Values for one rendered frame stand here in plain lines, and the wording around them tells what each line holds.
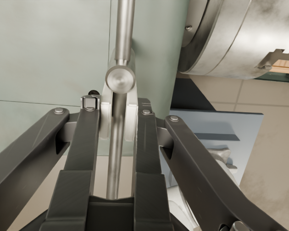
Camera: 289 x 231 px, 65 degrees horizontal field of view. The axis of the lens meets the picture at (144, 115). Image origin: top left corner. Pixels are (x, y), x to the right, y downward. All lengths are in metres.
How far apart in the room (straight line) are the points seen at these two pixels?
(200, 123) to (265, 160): 1.42
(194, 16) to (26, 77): 0.24
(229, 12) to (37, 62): 0.24
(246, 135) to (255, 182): 1.41
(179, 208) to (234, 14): 0.63
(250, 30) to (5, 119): 0.34
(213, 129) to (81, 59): 0.75
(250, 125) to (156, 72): 0.77
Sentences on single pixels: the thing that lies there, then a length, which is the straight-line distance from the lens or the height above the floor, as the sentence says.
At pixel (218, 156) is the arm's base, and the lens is 0.94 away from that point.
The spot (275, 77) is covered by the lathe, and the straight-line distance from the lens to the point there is 1.24.
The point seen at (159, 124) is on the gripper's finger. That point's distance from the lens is 0.15.
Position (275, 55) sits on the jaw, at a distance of 0.40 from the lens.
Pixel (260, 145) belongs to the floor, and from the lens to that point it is 2.17.
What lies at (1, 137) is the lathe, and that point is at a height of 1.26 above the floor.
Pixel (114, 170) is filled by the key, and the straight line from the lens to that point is 0.22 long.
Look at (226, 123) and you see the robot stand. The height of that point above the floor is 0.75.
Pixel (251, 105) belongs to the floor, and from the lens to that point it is 1.92.
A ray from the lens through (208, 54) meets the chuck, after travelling 0.35.
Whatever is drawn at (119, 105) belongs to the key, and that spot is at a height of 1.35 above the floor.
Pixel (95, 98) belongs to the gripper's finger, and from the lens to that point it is 0.15.
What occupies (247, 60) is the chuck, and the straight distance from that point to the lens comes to 0.38.
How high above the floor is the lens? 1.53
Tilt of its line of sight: 63 degrees down
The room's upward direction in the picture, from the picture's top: 172 degrees clockwise
